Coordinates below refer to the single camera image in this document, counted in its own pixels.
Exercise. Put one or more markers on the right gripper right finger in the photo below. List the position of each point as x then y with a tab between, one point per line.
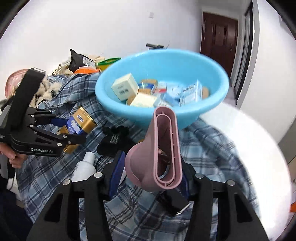
237	219

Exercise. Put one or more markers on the cream barcode box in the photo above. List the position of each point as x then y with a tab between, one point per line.
124	87

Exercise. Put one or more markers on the gold blue cigarette pack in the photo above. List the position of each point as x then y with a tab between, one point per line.
80	123

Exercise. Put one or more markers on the blue plaid flannel shirt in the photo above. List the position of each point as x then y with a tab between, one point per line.
133	214

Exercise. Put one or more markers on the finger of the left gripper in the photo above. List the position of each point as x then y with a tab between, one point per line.
39	117
64	138

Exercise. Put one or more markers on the pink plastic holder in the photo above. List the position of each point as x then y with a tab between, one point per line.
155	163

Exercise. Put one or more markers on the black white fuzzy garment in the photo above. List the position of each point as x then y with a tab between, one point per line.
46	92

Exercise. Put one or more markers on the blue Maison box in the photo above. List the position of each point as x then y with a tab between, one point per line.
191	94

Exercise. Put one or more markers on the white flat box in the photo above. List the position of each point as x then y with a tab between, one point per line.
144	100

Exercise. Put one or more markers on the black plastic package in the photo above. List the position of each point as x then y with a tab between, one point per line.
79	60

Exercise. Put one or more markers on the gold blue small box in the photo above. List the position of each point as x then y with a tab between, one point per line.
147	86

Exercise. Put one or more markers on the small black box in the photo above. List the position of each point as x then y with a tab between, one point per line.
173	202

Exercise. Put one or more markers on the yellow green-rimmed cup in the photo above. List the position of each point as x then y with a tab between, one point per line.
103	65

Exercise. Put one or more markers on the white small lotion bottle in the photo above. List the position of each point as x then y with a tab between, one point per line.
85	168

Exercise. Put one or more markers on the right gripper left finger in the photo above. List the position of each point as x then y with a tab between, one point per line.
59	219

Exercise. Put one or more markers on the orange tissue pack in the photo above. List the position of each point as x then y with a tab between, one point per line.
86	70

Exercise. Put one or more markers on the dark brown door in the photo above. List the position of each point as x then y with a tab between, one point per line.
219	39

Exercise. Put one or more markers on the pale blue barcode box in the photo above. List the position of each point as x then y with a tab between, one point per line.
166	100

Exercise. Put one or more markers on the black scrunchie pouch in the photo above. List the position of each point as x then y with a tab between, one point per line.
116	139

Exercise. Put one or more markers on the person's left hand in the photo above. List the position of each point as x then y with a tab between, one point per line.
16	159

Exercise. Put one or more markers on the light blue plastic basin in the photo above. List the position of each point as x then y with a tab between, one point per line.
173	66

